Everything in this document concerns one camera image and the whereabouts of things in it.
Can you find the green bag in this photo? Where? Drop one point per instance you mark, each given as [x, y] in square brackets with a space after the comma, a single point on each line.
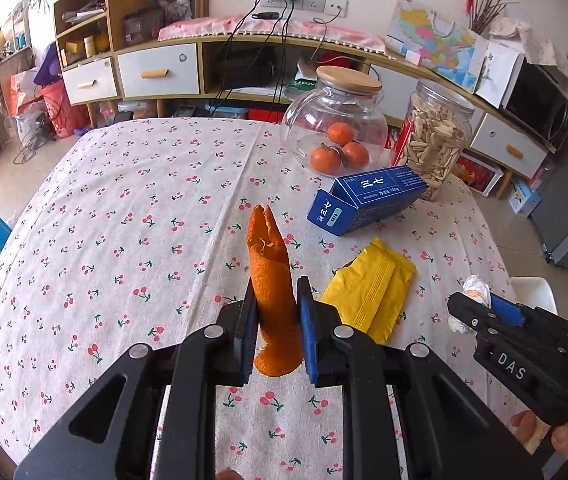
[304, 82]

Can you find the purple bag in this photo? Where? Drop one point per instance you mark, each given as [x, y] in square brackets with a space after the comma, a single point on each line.
[48, 65]

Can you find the white tissue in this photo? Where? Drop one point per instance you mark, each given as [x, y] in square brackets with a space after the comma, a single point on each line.
[476, 287]

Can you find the person's left hand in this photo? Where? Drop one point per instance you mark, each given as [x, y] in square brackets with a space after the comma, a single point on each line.
[226, 474]

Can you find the red picture gift box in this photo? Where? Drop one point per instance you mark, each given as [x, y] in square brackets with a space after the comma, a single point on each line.
[479, 175]

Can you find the white plastic trash bin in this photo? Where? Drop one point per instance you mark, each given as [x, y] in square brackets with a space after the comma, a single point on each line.
[534, 292]

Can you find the tangerine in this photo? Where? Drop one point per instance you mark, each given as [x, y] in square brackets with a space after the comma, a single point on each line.
[355, 154]
[325, 158]
[340, 132]

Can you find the wooden cabinet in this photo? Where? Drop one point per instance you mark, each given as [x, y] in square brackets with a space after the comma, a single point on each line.
[244, 42]

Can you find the blue and white carton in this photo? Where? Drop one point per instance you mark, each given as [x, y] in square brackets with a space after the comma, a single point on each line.
[524, 199]

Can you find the white cabinet drawer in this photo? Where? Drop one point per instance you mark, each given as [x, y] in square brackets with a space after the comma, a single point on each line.
[88, 80]
[399, 95]
[506, 145]
[158, 70]

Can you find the map print bag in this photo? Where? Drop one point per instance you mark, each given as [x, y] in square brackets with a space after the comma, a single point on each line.
[434, 42]

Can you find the black microwave oven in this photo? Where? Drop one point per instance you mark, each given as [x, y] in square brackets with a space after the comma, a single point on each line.
[539, 100]

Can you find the glass jar with wooden lid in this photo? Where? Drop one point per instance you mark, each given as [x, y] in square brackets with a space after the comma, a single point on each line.
[334, 105]

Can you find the pink cloth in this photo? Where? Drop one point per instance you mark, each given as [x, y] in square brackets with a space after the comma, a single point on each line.
[274, 30]

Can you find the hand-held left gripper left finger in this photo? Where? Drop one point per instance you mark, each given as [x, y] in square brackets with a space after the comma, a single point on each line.
[249, 330]

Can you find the small white box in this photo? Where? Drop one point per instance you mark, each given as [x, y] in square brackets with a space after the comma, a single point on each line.
[412, 57]

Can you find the orange peel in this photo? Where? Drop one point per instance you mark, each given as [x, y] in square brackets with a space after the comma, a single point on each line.
[271, 280]

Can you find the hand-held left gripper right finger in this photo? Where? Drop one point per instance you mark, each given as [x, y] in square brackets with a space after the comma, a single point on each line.
[309, 332]

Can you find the wooden shelf unit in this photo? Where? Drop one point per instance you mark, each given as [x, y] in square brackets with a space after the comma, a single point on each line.
[83, 20]

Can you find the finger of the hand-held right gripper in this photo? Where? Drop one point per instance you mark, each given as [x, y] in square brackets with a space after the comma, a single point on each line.
[508, 311]
[469, 312]

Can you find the black device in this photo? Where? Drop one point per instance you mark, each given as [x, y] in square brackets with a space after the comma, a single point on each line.
[249, 72]

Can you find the person's right hand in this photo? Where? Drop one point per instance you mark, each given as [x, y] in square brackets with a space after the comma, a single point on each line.
[524, 432]

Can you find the white wall outlet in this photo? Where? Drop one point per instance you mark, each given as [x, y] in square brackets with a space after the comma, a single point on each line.
[321, 4]

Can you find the yellow packet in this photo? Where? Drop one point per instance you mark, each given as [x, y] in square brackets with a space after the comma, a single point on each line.
[369, 290]

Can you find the dried branches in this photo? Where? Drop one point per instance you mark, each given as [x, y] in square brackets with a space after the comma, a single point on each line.
[489, 12]

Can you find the floral cover cloth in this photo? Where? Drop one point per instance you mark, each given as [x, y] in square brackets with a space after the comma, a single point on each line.
[544, 45]

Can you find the clear jar of seeds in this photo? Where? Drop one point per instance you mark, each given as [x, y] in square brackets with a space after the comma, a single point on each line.
[434, 135]

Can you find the red plastic basket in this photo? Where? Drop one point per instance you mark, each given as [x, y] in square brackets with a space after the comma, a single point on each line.
[63, 110]

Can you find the blue carton box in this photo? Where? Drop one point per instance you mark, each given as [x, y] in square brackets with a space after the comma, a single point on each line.
[369, 200]

